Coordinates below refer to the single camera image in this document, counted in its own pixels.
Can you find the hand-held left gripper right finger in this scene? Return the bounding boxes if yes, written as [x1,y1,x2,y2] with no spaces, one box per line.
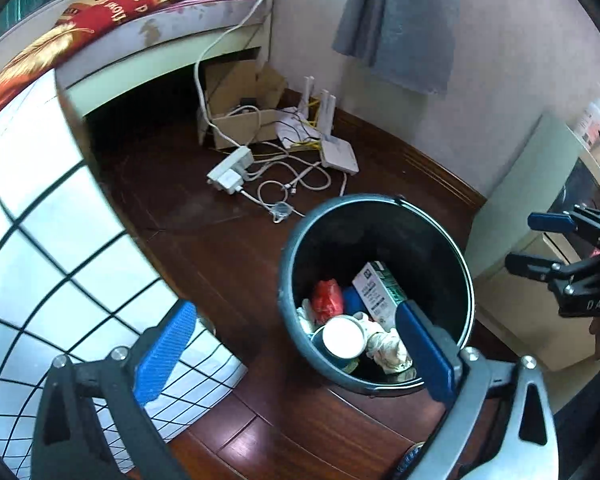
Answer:
[395,299,564,480]

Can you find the open cardboard box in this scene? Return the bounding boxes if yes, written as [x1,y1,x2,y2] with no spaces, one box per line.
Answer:
[197,59,287,151]

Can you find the white bed frame red headboard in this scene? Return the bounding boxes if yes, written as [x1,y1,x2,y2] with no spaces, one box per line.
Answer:
[55,0,282,122]

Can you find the blue and white paper cup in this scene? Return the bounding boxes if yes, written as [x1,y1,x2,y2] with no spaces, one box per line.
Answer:
[310,314,367,364]

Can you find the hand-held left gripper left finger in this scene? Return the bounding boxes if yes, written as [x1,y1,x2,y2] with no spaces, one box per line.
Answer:
[30,301,199,480]

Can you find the window with green curtain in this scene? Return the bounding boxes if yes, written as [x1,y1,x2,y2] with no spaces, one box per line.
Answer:
[0,0,81,43]

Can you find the black round trash bin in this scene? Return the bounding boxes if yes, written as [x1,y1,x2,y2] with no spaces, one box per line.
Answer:
[278,194,476,397]

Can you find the brownish paper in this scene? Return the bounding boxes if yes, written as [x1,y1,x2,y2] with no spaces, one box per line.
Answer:
[364,328,414,373]

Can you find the thick white power cable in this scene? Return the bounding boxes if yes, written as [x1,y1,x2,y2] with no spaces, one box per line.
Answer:
[194,0,282,152]

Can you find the white grid-patterned mattress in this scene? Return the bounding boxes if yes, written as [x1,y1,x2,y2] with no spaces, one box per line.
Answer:
[0,67,249,480]

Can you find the white power strip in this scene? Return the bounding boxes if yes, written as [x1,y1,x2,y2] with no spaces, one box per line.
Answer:
[206,145,255,195]

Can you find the bed with red blanket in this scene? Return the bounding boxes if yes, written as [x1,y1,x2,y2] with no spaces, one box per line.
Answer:
[0,0,259,127]

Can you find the pale purple stained mattress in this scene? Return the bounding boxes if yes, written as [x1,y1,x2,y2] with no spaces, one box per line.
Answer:
[57,0,271,73]

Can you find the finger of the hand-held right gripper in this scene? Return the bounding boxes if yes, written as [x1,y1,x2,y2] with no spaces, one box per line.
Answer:
[527,203,600,235]
[505,253,600,287]

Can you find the long grey curtain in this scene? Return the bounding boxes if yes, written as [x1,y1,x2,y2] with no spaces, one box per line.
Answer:
[332,0,462,97]

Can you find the yellow network cable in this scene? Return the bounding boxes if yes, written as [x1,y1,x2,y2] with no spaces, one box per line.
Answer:
[287,99,327,152]

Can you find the red plastic bag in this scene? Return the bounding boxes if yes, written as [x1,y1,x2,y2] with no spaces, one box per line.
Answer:
[311,280,346,329]

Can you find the person's right forearm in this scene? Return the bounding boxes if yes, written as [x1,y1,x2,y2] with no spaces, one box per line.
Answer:
[552,357,600,480]

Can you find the white wifi router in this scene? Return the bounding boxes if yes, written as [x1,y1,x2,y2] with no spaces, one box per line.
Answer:
[318,88,359,176]

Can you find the tangled white charging cables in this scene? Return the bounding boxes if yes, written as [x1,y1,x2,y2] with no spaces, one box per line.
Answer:
[237,154,349,223]

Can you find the pale green cabinet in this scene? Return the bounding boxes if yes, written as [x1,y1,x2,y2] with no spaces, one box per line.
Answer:
[462,112,600,372]

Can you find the white and pink bottle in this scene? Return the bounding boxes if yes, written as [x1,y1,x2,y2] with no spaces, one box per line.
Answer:
[575,82,600,152]

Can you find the green and white carton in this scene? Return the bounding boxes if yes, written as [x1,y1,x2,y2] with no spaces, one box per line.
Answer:
[352,261,409,329]

